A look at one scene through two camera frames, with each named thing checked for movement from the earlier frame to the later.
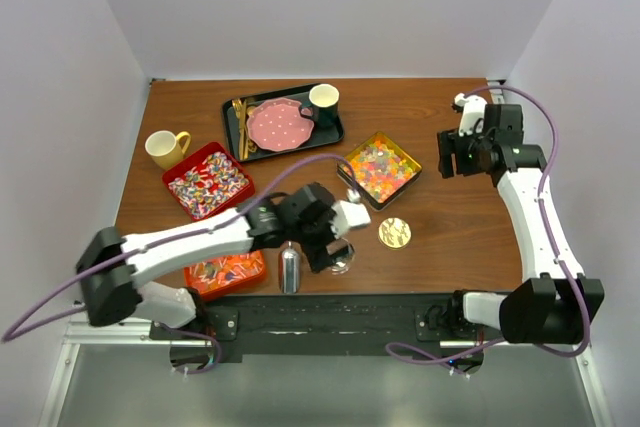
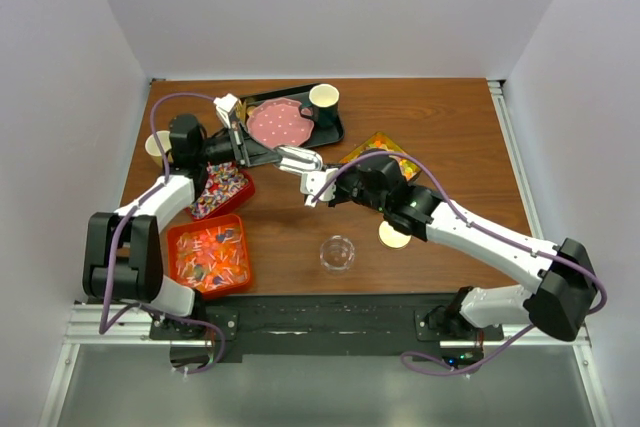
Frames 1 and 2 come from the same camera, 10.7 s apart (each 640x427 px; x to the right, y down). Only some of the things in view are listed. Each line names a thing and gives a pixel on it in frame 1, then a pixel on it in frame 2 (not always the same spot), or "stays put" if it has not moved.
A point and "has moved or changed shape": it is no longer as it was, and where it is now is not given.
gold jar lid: [394, 233] stays put
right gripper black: [446, 142] → [338, 198]
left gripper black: [317, 253] → [251, 152]
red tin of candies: [208, 182] stays put
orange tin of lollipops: [220, 275] has moved or changed shape
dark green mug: [324, 98] stays put
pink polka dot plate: [276, 124] stays put
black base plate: [324, 326] stays put
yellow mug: [164, 150] stays put
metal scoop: [290, 268] → [298, 160]
